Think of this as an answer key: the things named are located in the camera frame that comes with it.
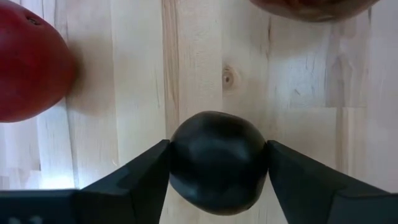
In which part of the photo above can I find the dark red apple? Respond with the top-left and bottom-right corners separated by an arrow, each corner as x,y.
248,0 -> 382,23

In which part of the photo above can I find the black plum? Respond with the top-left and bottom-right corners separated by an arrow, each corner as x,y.
167,110 -> 270,216

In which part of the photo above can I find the bright red apple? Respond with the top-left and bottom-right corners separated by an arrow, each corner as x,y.
0,0 -> 77,123

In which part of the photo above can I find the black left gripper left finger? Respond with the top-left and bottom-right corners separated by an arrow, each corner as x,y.
0,139 -> 171,224

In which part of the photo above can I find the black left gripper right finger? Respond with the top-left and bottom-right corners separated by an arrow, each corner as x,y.
266,139 -> 398,224

